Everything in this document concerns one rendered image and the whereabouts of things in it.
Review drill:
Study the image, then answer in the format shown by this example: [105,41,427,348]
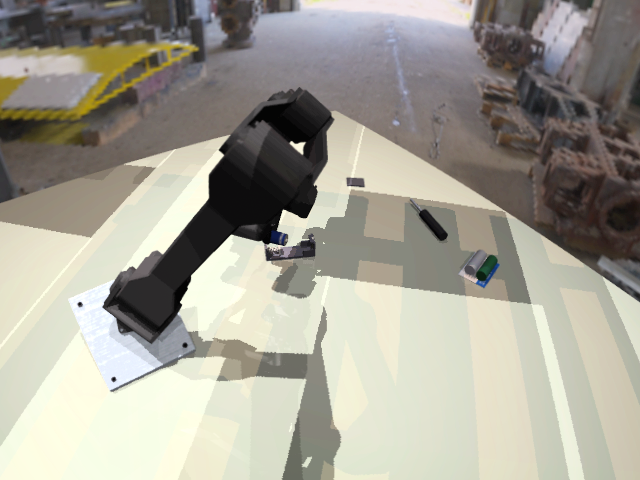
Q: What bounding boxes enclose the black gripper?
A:
[231,209,284,245]

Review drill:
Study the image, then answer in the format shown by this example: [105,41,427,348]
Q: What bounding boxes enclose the blue and red battery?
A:
[270,230,288,246]

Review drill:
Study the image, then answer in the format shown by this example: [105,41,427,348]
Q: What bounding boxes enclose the black-handled screwdriver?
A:
[410,198,448,241]

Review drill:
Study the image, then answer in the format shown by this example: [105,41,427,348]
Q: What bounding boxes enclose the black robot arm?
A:
[102,87,335,344]

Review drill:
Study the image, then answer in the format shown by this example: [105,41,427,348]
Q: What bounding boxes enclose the dark grey battery holder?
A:
[264,233,316,261]

